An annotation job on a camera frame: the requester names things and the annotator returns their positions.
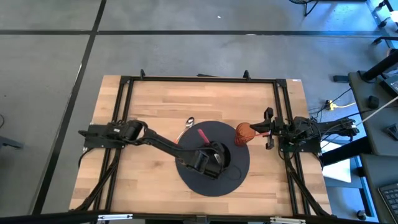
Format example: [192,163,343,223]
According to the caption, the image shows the black keyboard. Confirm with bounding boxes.
[377,182,398,216]

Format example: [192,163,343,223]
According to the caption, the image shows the white sheet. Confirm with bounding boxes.
[321,146,353,184]

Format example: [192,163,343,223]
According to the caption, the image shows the yellow power plug cable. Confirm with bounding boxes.
[325,99,357,111]

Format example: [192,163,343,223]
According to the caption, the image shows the small black desk device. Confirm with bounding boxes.
[386,123,398,141]

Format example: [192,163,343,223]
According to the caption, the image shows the white cable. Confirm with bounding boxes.
[356,95,398,126]

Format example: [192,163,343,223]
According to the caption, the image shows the round dark grey placemat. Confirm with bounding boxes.
[174,120,251,198]

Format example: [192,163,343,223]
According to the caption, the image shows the orange-handled metal spoon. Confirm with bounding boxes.
[175,116,196,144]

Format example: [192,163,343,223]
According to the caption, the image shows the black monitor pole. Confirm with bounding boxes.
[361,49,398,82]

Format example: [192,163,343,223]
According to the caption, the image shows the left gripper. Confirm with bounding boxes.
[186,142,226,180]

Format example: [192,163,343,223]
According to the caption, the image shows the black computer mouse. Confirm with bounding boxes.
[368,95,381,110]

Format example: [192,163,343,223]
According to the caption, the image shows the grey chair leg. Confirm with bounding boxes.
[0,136,25,151]

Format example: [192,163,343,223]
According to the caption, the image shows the black desk beam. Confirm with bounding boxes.
[319,136,373,167]

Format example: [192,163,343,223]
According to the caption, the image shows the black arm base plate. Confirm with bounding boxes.
[83,123,129,149]
[277,133,323,154]

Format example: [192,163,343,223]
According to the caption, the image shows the dark laptop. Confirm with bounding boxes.
[379,72,398,98]

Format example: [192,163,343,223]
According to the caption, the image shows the black aluminium table frame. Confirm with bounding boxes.
[68,68,335,224]

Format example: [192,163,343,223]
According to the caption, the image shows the orange transparent cup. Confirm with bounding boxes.
[233,122,257,147]

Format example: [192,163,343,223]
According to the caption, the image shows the black bowl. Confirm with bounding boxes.
[206,140,232,171]

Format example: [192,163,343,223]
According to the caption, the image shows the black office chair base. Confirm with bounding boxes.
[371,0,398,47]

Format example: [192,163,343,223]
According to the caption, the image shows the silver aluminium bracket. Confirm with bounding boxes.
[269,216,307,224]
[96,213,134,222]

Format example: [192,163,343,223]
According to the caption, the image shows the grey desk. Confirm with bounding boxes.
[348,70,398,157]
[359,152,398,224]

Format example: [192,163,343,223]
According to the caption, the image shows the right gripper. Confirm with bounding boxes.
[250,107,295,150]

